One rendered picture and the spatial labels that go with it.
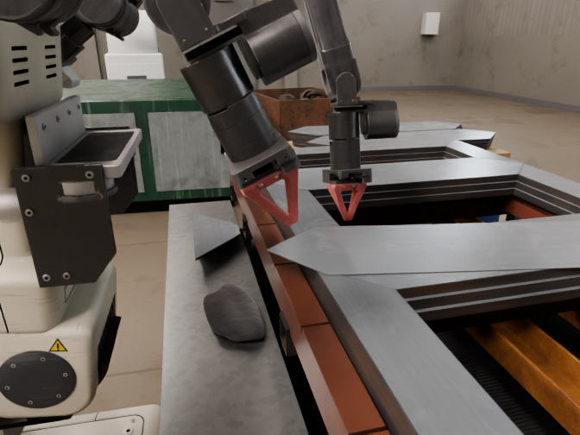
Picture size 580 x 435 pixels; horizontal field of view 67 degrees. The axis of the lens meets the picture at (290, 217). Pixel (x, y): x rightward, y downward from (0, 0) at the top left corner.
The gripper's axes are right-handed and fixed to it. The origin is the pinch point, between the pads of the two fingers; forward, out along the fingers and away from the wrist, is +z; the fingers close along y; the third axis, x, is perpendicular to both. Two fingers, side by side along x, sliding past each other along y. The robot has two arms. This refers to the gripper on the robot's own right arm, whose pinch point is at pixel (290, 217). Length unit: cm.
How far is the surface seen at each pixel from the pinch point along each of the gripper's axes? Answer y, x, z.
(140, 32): 557, 47, -57
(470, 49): 978, -597, 280
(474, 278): 2.6, -19.6, 23.5
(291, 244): 18.8, 1.6, 13.2
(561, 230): 15, -43, 34
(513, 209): 47, -54, 50
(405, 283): 3.3, -10.2, 19.0
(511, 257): 7.1, -28.2, 27.5
